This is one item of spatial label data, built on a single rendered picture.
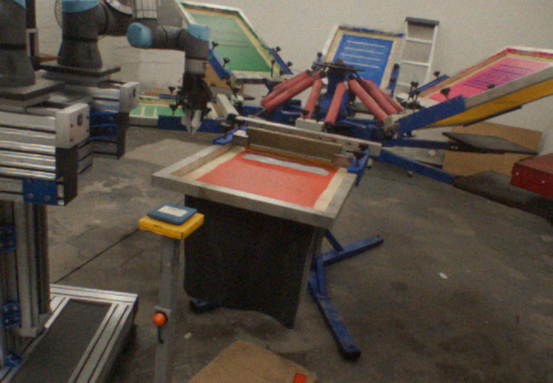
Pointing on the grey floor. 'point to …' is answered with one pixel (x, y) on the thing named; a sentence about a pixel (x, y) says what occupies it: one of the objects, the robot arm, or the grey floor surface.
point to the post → (168, 285)
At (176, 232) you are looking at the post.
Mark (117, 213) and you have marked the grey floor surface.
